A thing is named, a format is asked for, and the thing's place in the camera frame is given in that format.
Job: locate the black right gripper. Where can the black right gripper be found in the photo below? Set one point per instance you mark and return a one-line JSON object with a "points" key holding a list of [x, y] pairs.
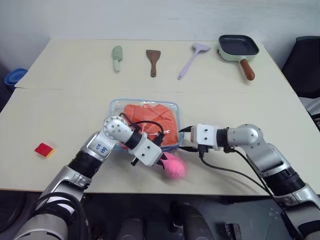
{"points": [[200, 148]]}

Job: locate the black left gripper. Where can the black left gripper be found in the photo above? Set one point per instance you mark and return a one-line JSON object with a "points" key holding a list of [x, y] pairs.
{"points": [[160, 162]]}

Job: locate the pink plush toy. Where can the pink plush toy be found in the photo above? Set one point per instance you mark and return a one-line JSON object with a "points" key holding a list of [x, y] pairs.
{"points": [[175, 166]]}

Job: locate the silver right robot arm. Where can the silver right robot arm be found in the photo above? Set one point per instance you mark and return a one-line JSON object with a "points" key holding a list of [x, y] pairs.
{"points": [[265, 155]]}

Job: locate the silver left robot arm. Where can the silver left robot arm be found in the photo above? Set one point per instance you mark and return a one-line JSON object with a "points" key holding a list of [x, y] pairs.
{"points": [[101, 147]]}

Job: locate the orange cloth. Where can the orange cloth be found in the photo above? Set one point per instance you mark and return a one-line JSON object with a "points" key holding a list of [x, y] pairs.
{"points": [[155, 117]]}

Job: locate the clear plastic pouch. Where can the clear plastic pouch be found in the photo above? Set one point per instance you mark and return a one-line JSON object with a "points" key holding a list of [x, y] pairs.
{"points": [[117, 110]]}

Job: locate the dark rounded shape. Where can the dark rounded shape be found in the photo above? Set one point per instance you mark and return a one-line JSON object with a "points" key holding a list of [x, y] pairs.
{"points": [[186, 220], [133, 228]]}

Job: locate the purple silicone spatula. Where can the purple silicone spatula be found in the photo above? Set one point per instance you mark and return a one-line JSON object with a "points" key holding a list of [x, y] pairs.
{"points": [[191, 60]]}

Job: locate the brown wooden spatula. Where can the brown wooden spatula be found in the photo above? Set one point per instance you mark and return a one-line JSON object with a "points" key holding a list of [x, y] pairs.
{"points": [[152, 61]]}

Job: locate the green spatula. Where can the green spatula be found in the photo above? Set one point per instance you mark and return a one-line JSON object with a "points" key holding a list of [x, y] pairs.
{"points": [[116, 58]]}

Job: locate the red and yellow block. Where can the red and yellow block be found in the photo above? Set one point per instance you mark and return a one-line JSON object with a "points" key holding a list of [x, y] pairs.
{"points": [[44, 150]]}

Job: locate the grey striped object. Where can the grey striped object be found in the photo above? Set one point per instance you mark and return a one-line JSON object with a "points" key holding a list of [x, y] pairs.
{"points": [[314, 112]]}

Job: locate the black chair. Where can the black chair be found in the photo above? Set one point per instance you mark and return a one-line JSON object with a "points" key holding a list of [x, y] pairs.
{"points": [[305, 67]]}

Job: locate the blue plastic bowl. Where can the blue plastic bowl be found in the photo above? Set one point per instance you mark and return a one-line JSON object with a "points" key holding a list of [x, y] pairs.
{"points": [[14, 77]]}

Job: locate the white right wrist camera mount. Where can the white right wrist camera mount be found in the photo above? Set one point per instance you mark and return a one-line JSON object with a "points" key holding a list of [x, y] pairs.
{"points": [[203, 136]]}

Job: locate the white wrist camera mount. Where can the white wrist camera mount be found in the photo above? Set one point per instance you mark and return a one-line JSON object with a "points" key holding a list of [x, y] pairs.
{"points": [[147, 151], [203, 136]]}

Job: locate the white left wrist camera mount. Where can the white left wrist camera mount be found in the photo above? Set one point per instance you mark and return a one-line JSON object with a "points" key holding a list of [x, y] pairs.
{"points": [[147, 151]]}

